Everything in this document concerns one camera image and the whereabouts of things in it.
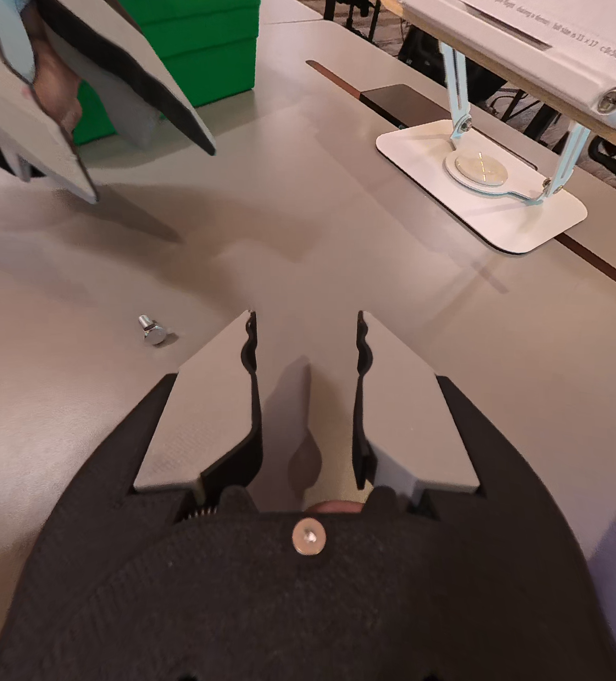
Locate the person's left hand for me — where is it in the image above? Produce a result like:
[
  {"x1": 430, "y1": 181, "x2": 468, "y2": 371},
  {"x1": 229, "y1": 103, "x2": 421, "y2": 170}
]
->
[{"x1": 21, "y1": 0, "x2": 83, "y2": 135}]

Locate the white folding stand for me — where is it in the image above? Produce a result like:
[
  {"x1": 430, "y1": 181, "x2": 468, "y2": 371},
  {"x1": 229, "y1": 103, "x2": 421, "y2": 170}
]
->
[{"x1": 375, "y1": 0, "x2": 616, "y2": 253}]

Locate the green plastic bin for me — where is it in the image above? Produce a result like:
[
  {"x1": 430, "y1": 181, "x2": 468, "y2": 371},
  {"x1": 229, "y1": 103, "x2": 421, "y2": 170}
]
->
[{"x1": 71, "y1": 0, "x2": 262, "y2": 147}]

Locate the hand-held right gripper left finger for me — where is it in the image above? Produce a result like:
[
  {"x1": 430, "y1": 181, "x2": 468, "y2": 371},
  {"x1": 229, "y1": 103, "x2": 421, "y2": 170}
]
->
[{"x1": 133, "y1": 310, "x2": 264, "y2": 503}]

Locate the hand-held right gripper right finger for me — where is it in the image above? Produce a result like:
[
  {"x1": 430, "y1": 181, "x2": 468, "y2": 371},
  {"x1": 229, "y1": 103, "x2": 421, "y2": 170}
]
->
[{"x1": 351, "y1": 311, "x2": 481, "y2": 505}]

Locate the silver hex bolt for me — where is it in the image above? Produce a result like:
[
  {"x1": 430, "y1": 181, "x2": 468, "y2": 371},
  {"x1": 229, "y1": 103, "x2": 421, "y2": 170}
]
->
[{"x1": 138, "y1": 314, "x2": 168, "y2": 348}]

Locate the black rectangular plate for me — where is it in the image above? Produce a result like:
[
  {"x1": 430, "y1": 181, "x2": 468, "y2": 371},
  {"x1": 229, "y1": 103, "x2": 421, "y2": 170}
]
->
[{"x1": 360, "y1": 83, "x2": 450, "y2": 129}]

